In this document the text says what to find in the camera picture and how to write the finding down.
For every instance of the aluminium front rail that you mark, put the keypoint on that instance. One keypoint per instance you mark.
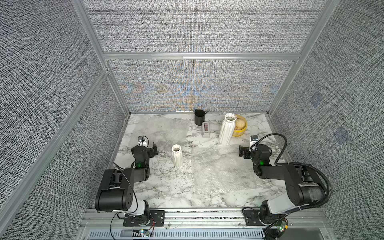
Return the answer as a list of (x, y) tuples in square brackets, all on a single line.
[(203, 224)]

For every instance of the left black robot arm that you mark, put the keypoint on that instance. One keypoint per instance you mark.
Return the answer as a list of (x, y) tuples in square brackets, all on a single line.
[(116, 190)]

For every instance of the small white ribbed vase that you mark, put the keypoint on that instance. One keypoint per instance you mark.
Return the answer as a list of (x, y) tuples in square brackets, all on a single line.
[(177, 155)]

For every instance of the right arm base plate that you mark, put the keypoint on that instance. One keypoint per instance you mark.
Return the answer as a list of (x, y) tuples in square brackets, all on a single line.
[(252, 218)]

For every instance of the tall white ribbed vase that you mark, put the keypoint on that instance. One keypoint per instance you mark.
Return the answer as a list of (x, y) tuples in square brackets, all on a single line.
[(227, 128)]

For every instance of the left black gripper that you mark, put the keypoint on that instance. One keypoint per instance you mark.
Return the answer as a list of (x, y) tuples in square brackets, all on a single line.
[(152, 152)]

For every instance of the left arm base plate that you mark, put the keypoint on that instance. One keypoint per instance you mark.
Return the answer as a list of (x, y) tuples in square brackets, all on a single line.
[(152, 218)]

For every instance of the yellow steamer basket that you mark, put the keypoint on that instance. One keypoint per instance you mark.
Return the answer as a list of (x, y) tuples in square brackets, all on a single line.
[(240, 127)]

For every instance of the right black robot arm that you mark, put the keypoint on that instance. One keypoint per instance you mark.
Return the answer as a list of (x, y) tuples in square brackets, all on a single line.
[(306, 186)]

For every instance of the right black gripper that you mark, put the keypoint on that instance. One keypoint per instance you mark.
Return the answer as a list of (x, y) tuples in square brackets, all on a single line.
[(246, 150)]

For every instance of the black cup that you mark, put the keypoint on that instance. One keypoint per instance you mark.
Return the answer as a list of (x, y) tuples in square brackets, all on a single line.
[(200, 116)]

